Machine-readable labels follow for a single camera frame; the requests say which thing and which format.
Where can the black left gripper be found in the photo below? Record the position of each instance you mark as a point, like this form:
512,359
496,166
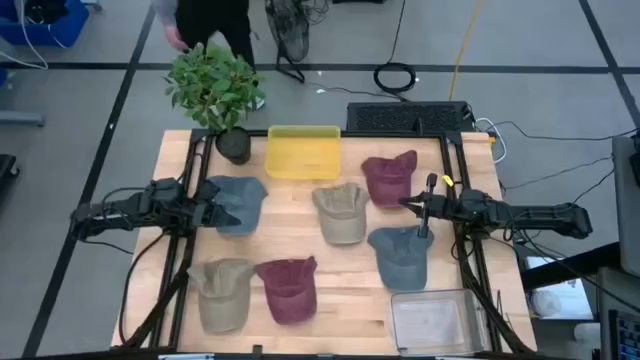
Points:
200,215

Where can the maroon baseball cap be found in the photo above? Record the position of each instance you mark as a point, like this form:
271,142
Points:
290,295
387,182

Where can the black floor fan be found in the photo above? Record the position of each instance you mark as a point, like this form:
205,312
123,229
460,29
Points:
295,35

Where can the blue plastic tote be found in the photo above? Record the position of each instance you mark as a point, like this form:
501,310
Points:
70,30

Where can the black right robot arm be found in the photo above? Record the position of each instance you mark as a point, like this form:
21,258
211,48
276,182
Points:
540,215

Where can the clear plastic bin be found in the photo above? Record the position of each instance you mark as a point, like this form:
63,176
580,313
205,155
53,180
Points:
435,322

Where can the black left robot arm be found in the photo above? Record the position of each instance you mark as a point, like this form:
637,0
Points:
125,210

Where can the blue baseball cap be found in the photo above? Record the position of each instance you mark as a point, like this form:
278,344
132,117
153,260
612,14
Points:
400,265
245,200

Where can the grey equipment cabinet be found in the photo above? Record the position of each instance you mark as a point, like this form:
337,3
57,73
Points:
627,210

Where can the person's hand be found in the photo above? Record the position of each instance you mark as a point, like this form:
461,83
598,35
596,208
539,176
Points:
175,39

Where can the yellow plastic bin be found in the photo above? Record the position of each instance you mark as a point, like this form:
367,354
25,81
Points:
303,160

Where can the small yellow tag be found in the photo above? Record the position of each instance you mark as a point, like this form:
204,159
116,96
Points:
447,180

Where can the person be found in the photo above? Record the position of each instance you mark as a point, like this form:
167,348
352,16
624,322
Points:
210,20

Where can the green potted plant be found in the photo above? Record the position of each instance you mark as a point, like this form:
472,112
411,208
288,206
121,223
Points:
215,90

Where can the khaki baseball cap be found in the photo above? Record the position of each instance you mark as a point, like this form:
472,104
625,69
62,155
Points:
222,305
342,217

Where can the computer monitor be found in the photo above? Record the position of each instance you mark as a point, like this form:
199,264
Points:
627,337

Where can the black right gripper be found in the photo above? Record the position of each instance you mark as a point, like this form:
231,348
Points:
445,206

